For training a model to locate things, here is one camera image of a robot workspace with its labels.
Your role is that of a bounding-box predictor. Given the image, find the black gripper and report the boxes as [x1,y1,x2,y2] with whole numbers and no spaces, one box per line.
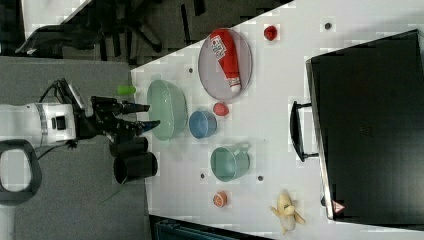
[75,96,160,143]

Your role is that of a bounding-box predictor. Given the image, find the black toaster oven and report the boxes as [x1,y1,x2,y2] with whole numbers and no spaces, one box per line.
[306,29,424,231]

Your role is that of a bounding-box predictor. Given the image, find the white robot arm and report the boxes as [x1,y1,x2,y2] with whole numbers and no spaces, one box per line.
[1,96,160,148]

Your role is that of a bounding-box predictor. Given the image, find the black cylinder holder rear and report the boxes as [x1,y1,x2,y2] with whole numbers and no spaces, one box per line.
[109,137,148,157]

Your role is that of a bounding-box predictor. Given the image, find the black cylinder holder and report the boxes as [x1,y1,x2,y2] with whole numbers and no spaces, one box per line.
[109,137,148,157]
[113,152,158,184]

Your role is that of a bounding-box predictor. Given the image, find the green toy cylinder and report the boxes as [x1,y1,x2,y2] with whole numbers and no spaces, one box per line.
[117,85,137,96]

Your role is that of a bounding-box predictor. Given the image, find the green plastic colander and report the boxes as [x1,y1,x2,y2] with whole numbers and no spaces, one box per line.
[147,80,188,141]

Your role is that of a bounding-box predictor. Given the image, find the black cylinder holder front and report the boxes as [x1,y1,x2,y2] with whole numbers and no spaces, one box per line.
[113,152,158,184]

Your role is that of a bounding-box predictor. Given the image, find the blue small bowl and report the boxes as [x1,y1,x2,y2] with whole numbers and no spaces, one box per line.
[189,111,217,139]

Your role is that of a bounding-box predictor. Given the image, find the toy strawberry near bowl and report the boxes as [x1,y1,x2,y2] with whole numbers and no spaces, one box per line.
[213,102,229,117]

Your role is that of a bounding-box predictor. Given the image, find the purple round plate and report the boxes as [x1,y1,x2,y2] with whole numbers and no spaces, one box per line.
[198,28,253,101]

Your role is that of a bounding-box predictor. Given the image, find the green mug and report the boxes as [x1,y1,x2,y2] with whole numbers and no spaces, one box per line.
[210,144,250,182]

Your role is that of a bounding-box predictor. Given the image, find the red ketchup bottle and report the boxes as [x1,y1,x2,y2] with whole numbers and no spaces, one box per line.
[209,29,241,93]

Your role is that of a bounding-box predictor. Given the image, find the toy orange half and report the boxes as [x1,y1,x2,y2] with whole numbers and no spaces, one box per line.
[213,191,228,208]

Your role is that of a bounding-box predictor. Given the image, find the red toy strawberry far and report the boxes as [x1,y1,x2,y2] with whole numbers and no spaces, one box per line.
[264,25,278,41]

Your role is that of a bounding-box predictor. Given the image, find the toy peeled banana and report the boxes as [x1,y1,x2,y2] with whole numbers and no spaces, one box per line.
[269,193,306,235]

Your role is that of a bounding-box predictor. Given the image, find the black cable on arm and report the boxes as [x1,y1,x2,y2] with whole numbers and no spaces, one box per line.
[37,78,71,104]

